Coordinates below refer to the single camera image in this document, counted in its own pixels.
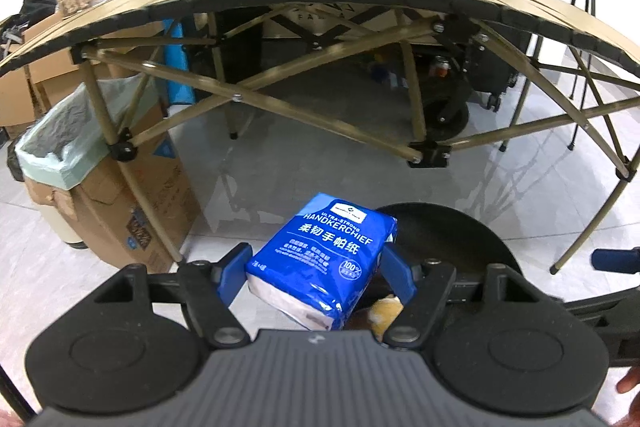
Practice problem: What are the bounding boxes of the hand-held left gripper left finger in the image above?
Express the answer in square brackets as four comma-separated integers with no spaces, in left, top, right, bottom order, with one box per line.
[95,243,253,349]

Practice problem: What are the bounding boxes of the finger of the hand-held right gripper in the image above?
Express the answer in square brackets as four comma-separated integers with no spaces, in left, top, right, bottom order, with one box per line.
[562,281,640,315]
[591,247,640,273]

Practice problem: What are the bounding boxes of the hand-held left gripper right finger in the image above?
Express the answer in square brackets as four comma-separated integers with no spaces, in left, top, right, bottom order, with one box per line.
[381,244,557,350]

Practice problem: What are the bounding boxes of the yellow plush toy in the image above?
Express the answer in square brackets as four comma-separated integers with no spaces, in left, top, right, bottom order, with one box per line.
[369,297,405,342]

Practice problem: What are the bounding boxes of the black round waste bin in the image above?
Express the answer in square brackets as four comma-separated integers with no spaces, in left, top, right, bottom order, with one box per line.
[350,203,523,333]

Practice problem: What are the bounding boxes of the blue tissue pack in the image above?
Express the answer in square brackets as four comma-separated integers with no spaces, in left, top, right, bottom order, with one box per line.
[244,193,399,333]

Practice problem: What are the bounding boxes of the person's right hand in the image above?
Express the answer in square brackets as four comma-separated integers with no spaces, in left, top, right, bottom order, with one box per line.
[616,369,640,396]

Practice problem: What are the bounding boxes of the cardboard box with liner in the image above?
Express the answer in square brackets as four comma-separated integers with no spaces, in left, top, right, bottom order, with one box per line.
[25,99,201,275]

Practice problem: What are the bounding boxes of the blue foam roll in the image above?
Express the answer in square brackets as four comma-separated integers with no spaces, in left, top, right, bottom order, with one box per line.
[162,19,195,105]

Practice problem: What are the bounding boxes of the green plastic bin liner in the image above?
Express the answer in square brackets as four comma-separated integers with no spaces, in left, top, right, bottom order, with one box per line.
[15,74,161,190]

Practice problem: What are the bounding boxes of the black suitcase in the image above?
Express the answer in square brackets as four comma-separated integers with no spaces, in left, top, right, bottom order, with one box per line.
[467,0,540,110]

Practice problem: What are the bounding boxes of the black garbage bag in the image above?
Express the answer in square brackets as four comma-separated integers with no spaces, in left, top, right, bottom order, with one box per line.
[6,142,26,182]

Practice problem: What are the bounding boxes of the large brown cardboard box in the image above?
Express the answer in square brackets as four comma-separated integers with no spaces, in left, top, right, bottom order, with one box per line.
[22,14,112,110]

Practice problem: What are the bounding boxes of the small brown cardboard box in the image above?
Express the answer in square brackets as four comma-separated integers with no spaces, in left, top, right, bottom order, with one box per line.
[0,67,37,128]

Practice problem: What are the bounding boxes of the grey black backpack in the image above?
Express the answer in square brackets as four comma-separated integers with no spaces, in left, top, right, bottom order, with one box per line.
[0,19,26,58]

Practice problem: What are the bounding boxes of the black clothing pile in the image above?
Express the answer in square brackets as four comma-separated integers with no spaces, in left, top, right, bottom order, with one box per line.
[20,0,57,16]

